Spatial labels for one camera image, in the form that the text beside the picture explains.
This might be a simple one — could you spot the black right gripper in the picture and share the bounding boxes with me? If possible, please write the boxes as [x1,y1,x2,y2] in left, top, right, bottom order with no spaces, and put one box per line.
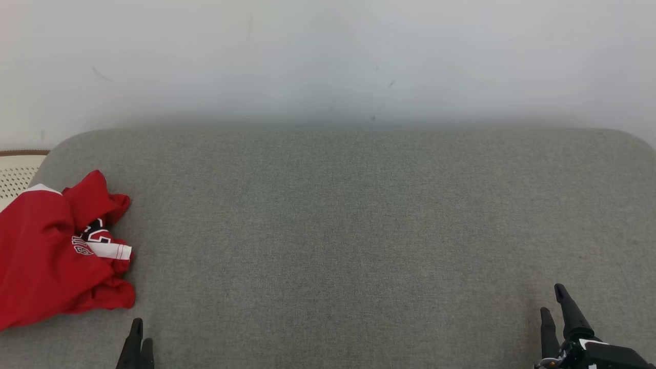
[535,283,656,369]

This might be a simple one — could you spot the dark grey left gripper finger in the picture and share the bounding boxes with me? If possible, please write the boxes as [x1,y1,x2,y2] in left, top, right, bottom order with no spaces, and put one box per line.
[139,337,155,369]
[116,318,144,369]

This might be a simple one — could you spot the red shorts with white trim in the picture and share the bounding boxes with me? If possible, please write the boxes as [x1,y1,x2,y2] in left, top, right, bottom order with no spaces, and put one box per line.
[0,183,103,332]

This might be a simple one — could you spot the cream perforated laundry basket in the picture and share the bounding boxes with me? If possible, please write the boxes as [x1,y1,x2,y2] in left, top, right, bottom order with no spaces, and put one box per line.
[0,150,51,212]

